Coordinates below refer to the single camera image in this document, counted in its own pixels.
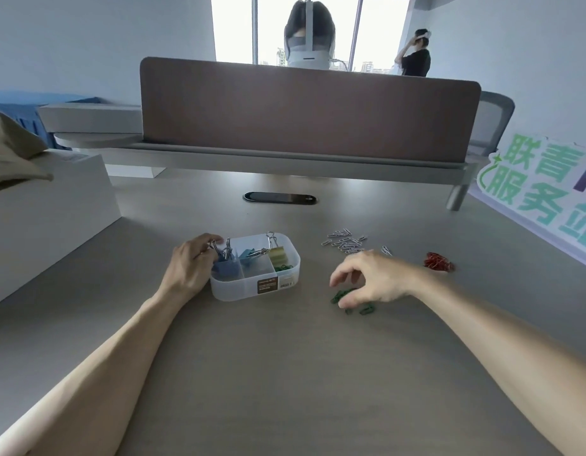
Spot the person's left hand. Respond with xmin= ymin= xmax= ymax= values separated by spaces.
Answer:
xmin=158 ymin=233 xmax=225 ymax=300

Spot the person's right hand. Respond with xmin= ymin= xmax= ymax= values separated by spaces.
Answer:
xmin=329 ymin=250 xmax=428 ymax=310

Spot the pile of colourful binder clips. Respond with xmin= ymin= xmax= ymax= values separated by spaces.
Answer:
xmin=209 ymin=231 xmax=288 ymax=281

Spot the clear plastic organizer tray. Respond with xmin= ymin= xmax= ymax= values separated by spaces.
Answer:
xmin=209 ymin=232 xmax=302 ymax=302

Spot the pile of coloured paper clips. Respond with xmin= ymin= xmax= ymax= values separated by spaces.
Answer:
xmin=273 ymin=227 xmax=457 ymax=317

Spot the person's left forearm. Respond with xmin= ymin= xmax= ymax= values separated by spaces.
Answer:
xmin=0 ymin=284 xmax=191 ymax=456

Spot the person's right forearm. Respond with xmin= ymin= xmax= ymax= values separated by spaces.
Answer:
xmin=406 ymin=270 xmax=586 ymax=456

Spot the white sign with green lettering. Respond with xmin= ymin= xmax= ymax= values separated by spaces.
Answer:
xmin=467 ymin=132 xmax=586 ymax=271

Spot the brown desk divider panel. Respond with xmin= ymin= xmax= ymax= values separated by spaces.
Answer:
xmin=139 ymin=56 xmax=482 ymax=163

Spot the grey mesh office chair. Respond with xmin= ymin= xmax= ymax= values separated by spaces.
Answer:
xmin=465 ymin=91 xmax=516 ymax=161

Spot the beige cloth bag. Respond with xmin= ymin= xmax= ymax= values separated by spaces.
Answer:
xmin=0 ymin=108 xmax=55 ymax=186

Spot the blue pleated table cloth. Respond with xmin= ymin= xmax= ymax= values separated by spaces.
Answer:
xmin=0 ymin=89 xmax=103 ymax=151

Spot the large glass window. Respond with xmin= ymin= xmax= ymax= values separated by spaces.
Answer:
xmin=210 ymin=0 xmax=413 ymax=75

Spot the black oval cable grommet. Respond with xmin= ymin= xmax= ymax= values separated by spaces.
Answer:
xmin=243 ymin=191 xmax=318 ymax=206

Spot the grey divider base rail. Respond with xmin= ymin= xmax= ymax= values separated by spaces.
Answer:
xmin=53 ymin=132 xmax=480 ymax=212

